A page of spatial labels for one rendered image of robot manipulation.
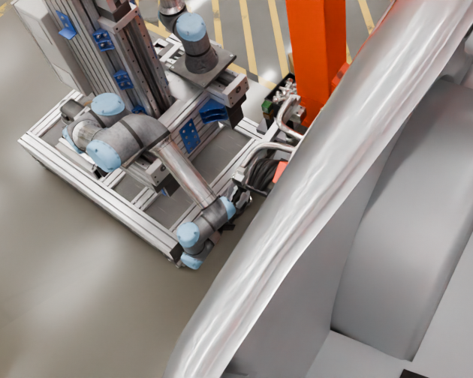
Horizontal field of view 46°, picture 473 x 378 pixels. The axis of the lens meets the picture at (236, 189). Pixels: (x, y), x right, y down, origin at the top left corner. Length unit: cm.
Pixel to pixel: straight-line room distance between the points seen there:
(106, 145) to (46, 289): 151
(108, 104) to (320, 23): 85
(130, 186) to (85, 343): 82
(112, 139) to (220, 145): 129
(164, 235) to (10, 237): 104
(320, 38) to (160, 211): 126
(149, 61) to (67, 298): 135
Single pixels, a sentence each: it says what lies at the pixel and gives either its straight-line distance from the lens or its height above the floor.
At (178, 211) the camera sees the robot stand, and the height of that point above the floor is 21.
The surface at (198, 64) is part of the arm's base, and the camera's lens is 250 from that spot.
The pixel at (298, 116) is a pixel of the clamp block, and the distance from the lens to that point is 212.
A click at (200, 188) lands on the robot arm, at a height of 105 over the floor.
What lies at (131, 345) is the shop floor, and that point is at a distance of 288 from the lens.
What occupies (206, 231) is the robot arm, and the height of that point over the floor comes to 97.
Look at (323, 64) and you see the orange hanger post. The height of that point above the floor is 97.
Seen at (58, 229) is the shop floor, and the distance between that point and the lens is 333.
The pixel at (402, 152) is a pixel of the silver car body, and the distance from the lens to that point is 151.
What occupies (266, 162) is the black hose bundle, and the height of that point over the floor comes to 104.
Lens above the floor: 258
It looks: 56 degrees down
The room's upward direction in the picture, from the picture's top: 18 degrees counter-clockwise
